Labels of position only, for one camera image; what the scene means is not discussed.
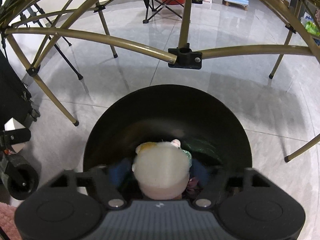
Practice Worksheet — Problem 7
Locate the green plastic bag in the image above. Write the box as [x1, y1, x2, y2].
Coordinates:
[301, 15, 320, 37]

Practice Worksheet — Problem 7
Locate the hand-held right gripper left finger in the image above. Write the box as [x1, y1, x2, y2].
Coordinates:
[49, 159, 133, 209]

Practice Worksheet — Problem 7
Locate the light blue board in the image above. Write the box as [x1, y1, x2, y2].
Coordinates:
[223, 0, 250, 11]

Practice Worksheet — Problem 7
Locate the black folding hand trolley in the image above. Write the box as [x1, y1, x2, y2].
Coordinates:
[0, 127, 40, 200]

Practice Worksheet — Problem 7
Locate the white plush toy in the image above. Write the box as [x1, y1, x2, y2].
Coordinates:
[131, 139, 193, 200]

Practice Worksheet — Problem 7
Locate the black suitcase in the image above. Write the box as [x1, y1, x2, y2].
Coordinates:
[0, 47, 40, 130]

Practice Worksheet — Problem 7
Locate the person's pink fleece clothing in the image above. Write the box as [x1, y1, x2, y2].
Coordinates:
[0, 203, 19, 234]

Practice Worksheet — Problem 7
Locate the tan slatted folding table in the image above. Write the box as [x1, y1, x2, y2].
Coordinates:
[0, 0, 320, 163]

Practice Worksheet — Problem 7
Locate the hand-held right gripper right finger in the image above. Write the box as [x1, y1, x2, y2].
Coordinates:
[191, 160, 272, 209]

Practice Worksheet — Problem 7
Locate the black round trash bin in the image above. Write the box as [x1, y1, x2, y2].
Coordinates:
[83, 84, 252, 180]

